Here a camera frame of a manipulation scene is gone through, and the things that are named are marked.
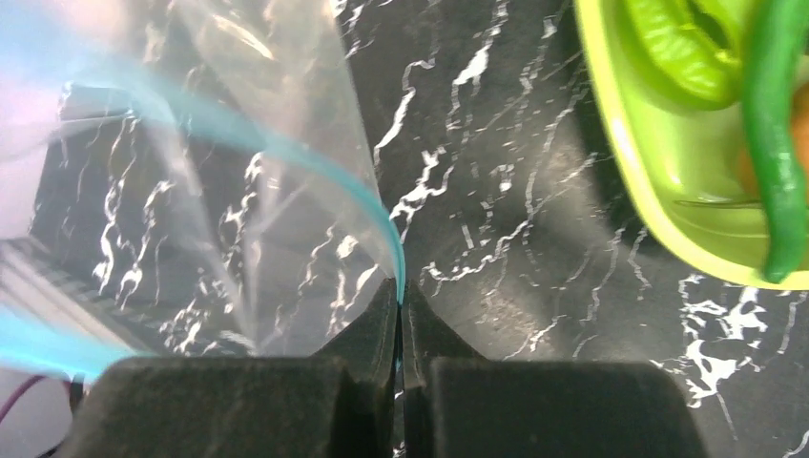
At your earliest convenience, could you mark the light green pepper toy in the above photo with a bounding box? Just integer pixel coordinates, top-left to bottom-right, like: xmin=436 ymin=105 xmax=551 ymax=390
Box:
xmin=620 ymin=1 xmax=744 ymax=111

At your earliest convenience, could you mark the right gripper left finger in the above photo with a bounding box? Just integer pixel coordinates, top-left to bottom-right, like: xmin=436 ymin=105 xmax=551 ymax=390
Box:
xmin=57 ymin=280 xmax=399 ymax=457

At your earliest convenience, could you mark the clear zip top bag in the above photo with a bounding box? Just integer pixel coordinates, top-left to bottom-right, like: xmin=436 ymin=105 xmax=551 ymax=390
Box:
xmin=1 ymin=1 xmax=405 ymax=380

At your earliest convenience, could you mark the green chili pepper toy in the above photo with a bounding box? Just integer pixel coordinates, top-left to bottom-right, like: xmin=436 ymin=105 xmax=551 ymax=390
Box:
xmin=741 ymin=1 xmax=808 ymax=283

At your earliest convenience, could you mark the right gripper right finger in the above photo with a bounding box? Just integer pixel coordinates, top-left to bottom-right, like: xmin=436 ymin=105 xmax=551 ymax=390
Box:
xmin=402 ymin=284 xmax=706 ymax=457

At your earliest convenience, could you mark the green plastic basket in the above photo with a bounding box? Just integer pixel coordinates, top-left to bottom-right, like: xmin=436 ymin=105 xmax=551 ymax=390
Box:
xmin=574 ymin=1 xmax=769 ymax=287

